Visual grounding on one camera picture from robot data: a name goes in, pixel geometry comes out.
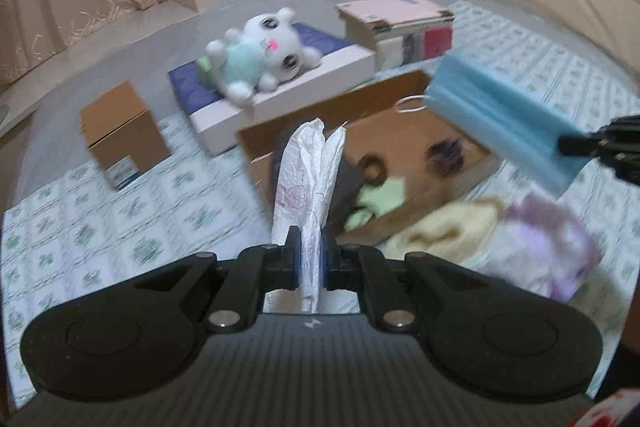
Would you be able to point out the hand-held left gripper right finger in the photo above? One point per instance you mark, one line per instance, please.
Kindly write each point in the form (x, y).
(327, 259)

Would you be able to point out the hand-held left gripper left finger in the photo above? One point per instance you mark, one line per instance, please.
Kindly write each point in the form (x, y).
(297, 259)

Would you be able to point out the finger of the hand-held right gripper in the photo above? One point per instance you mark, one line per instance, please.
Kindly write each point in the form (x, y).
(615, 142)

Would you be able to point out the dark grey cloth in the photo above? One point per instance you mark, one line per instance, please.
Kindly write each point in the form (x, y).
(347, 192)

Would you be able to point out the white pad packet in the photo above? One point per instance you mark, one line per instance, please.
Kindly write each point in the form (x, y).
(300, 187)

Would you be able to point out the green cloth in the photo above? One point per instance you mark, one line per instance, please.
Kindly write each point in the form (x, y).
(380, 199)

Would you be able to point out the yellow fluffy socks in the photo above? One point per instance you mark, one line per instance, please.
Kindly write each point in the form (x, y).
(445, 227)

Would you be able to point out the blue face mask pack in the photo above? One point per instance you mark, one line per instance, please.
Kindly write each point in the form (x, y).
(490, 112)

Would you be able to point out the brown cardboard tray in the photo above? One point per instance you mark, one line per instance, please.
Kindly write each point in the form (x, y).
(400, 127)

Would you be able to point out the purple soft tissue pack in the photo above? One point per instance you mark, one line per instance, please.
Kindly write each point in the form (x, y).
(545, 242)

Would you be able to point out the white and blue flat box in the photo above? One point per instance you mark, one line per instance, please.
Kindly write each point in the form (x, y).
(325, 72)

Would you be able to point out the white plush bunny toy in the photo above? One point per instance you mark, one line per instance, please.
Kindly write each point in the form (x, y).
(260, 52)

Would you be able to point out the small brown cardboard box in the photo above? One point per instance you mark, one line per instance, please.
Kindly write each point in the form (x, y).
(120, 127)

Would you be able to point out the red white printed clothing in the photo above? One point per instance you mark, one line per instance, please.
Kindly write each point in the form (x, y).
(610, 412)

